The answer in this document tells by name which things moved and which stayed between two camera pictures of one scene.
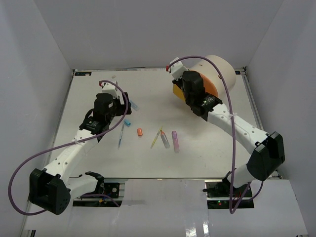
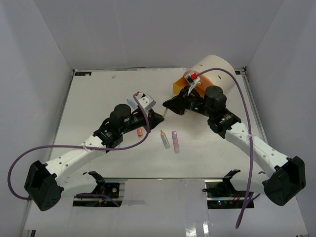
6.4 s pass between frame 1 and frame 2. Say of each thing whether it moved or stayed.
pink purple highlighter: stayed
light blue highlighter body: stayed
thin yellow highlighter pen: moved
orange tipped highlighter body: stayed
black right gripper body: moved
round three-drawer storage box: stayed
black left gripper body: moved
